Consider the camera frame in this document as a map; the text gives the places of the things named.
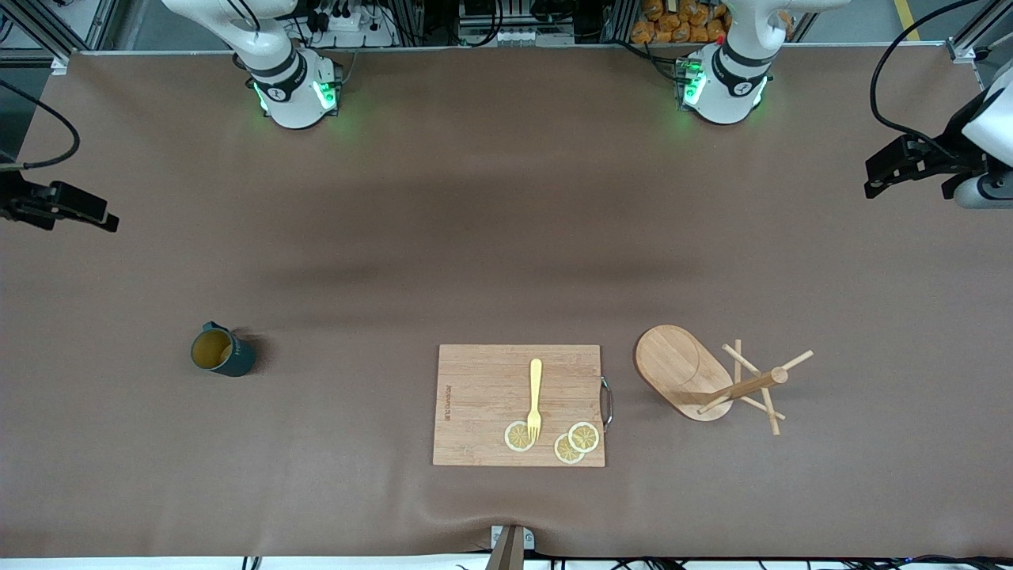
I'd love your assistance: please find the dark green ribbed cup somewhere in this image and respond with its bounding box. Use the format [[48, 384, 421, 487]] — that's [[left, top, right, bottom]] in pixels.
[[190, 321, 256, 378]]

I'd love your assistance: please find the wooden mug tree rack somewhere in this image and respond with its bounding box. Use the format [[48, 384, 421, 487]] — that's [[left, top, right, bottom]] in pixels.
[[634, 324, 814, 436]]

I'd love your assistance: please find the orange packaged goods pile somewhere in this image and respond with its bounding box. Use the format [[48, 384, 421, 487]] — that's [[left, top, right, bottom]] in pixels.
[[631, 0, 733, 44]]

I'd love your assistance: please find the brown table mat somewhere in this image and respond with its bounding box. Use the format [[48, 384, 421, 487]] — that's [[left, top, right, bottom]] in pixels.
[[0, 44, 1013, 559]]

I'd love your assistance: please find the white power strip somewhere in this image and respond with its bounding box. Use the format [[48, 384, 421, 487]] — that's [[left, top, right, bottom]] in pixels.
[[305, 6, 396, 48]]

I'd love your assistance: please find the long white socket strip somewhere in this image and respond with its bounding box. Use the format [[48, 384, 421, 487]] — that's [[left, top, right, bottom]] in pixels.
[[459, 24, 576, 47]]

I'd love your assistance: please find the yellow plastic fork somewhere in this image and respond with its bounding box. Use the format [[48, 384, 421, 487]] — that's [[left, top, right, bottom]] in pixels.
[[526, 358, 544, 442]]

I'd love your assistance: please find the wooden cutting board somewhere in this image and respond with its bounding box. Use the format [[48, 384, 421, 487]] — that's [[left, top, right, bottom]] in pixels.
[[432, 344, 606, 468]]

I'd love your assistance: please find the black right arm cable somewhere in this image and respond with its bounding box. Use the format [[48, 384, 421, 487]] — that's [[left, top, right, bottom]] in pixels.
[[0, 78, 82, 173]]

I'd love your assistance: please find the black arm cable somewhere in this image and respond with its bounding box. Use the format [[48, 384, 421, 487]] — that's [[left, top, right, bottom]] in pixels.
[[869, 0, 984, 169], [0, 78, 82, 173]]

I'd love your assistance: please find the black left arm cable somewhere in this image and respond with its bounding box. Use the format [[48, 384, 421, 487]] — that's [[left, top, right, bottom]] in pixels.
[[869, 0, 984, 169]]

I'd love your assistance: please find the aluminium frame post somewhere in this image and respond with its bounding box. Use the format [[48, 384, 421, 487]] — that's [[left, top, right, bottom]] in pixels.
[[12, 0, 120, 74], [946, 0, 1013, 64]]

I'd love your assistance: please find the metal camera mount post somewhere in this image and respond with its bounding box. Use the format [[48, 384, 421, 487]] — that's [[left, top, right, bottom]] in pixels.
[[484, 524, 536, 570]]

